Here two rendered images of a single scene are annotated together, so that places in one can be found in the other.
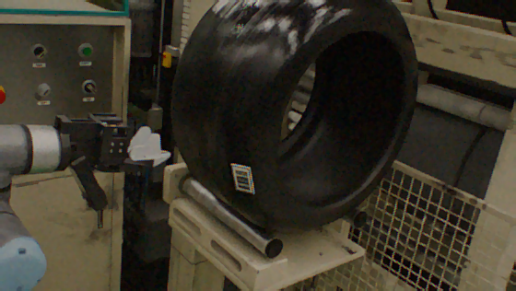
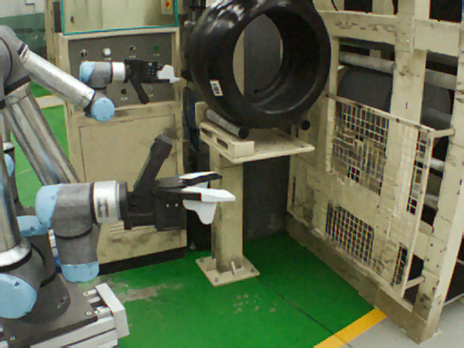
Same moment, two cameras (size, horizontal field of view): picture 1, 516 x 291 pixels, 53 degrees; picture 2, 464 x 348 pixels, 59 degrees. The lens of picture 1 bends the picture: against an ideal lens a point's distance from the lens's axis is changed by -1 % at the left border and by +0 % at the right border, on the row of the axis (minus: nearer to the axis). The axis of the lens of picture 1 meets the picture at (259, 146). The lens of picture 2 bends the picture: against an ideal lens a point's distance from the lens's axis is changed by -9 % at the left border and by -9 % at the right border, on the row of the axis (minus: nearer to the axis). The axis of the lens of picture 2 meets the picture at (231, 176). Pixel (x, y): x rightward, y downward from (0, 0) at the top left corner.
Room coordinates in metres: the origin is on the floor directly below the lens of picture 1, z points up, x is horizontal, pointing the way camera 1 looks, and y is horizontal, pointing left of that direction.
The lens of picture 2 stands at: (-0.62, -0.50, 1.38)
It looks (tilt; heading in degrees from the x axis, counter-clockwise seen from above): 22 degrees down; 17
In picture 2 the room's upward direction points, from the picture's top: straight up
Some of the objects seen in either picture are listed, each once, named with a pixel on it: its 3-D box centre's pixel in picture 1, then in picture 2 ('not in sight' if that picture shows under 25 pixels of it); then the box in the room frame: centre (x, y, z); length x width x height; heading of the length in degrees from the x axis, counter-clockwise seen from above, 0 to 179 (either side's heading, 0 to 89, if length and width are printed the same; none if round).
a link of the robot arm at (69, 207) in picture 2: not in sight; (68, 206); (-0.03, 0.00, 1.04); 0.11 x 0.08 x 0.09; 117
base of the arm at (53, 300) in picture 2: not in sight; (36, 287); (0.02, 0.19, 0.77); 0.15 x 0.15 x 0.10
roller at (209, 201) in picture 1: (227, 213); (225, 122); (1.08, 0.05, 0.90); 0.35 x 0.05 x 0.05; 42
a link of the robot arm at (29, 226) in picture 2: not in sight; (24, 247); (0.01, 0.18, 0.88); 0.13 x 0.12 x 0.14; 27
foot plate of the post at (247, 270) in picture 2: not in sight; (227, 265); (1.35, 0.14, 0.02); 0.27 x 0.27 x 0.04; 42
